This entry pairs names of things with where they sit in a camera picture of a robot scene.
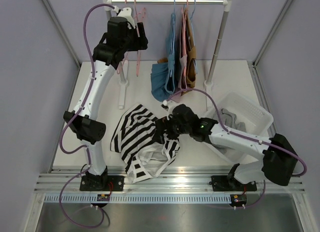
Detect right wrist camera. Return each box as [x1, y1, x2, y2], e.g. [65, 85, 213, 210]
[161, 100, 173, 110]

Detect white cable duct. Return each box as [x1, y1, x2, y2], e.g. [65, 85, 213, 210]
[44, 193, 231, 204]

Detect grey tank top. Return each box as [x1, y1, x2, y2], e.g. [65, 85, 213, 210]
[217, 108, 248, 155]

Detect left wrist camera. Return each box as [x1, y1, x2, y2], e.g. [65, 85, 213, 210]
[114, 7, 136, 27]

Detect black white striped tank top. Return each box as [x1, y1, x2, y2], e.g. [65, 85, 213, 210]
[110, 103, 181, 183]

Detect brown tank top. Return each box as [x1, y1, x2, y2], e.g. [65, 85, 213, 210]
[175, 12, 197, 91]

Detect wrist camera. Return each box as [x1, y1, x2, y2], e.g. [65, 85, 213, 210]
[114, 7, 136, 27]
[161, 100, 173, 110]

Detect white clothes rack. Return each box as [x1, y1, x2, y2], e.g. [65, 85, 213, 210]
[102, 0, 233, 94]

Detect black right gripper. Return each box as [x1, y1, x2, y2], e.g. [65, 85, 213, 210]
[152, 115, 192, 144]

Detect light blue hanger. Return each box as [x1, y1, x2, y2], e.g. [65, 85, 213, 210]
[169, 0, 176, 55]

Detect pink tank top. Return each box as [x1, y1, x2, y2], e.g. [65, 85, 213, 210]
[175, 9, 188, 92]

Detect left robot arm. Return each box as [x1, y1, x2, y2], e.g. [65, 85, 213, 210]
[63, 15, 148, 191]

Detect white plastic laundry basket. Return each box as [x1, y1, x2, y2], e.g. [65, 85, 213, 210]
[203, 91, 274, 164]

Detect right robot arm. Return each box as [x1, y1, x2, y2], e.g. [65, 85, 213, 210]
[153, 104, 298, 190]

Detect blue tank top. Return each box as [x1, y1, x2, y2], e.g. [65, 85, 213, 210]
[150, 21, 177, 102]

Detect aluminium rail base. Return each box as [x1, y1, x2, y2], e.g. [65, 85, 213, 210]
[33, 166, 306, 195]

